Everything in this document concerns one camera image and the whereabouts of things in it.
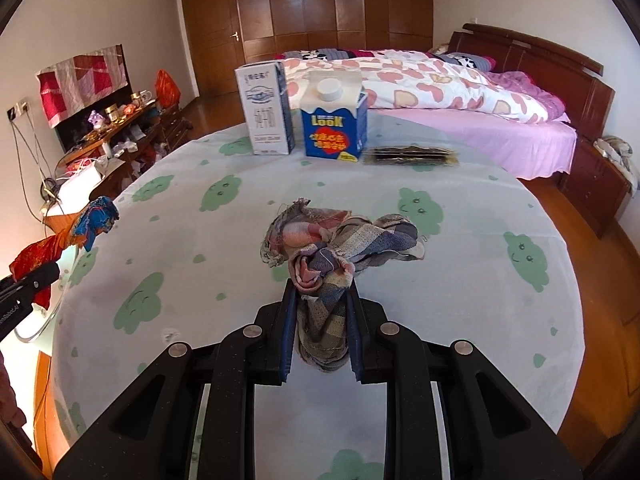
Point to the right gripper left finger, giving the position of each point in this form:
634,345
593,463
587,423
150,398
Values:
191,411

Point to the wooden bed frame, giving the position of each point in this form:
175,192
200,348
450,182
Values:
594,186

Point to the mint green trash bin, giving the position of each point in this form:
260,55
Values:
38,327

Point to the left hand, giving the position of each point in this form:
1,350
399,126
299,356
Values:
10,413

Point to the blue Look drink carton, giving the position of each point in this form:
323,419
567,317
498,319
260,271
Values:
334,109

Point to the red plastic bag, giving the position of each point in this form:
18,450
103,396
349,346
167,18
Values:
45,251

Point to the brown wooden wardrobe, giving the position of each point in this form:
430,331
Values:
269,27

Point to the wall power outlet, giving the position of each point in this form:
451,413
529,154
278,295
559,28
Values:
17,110

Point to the wooden TV cabinet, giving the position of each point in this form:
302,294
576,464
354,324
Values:
122,152

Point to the red bag on cabinet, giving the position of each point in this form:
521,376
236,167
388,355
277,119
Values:
167,91

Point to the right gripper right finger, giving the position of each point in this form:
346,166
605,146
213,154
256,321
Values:
450,413

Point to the red pink patchwork cloth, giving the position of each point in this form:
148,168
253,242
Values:
70,86

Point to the dark foil sachet strip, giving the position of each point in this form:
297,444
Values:
410,155

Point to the plaid checkered cloth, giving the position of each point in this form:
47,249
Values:
324,250

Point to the white box on cabinet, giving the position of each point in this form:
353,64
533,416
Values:
74,193

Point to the wooden door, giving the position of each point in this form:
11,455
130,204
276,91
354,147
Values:
213,31

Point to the blue snack wrapper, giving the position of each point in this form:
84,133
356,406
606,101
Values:
98,217

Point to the white milk carton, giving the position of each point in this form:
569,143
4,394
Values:
264,98

